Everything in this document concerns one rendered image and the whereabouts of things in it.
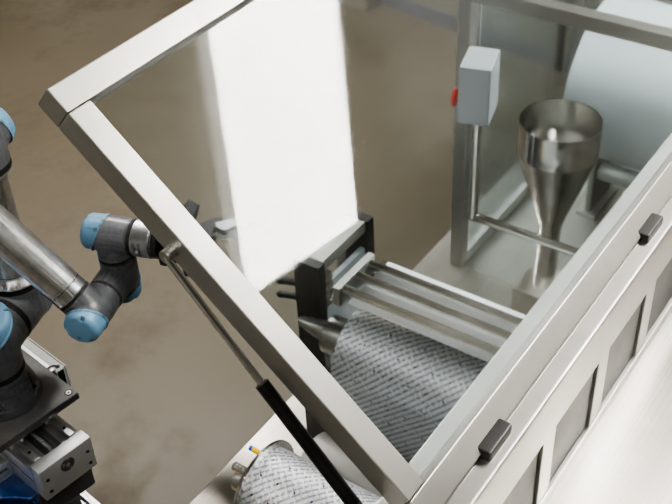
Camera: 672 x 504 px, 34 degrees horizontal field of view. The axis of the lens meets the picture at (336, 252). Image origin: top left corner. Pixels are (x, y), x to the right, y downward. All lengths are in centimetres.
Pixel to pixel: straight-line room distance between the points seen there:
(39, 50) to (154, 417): 261
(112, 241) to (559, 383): 116
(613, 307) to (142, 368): 252
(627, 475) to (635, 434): 7
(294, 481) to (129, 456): 188
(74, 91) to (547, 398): 59
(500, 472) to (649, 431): 38
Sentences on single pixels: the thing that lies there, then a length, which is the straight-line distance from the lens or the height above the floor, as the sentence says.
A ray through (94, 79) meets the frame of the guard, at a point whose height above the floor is 201.
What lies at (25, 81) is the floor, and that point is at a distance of 538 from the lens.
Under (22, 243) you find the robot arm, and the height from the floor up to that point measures 128.
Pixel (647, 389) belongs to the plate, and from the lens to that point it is 154.
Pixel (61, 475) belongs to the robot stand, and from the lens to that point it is 244.
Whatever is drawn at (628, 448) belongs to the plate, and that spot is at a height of 144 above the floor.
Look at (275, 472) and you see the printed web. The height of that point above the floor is 131.
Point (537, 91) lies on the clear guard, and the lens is 144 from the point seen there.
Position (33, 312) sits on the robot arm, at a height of 99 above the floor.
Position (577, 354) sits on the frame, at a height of 165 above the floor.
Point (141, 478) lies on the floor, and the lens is 335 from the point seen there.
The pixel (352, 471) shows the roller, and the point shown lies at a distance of 168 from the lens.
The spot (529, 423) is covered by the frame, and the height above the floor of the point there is 165.
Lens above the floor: 253
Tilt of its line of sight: 39 degrees down
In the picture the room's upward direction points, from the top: 3 degrees counter-clockwise
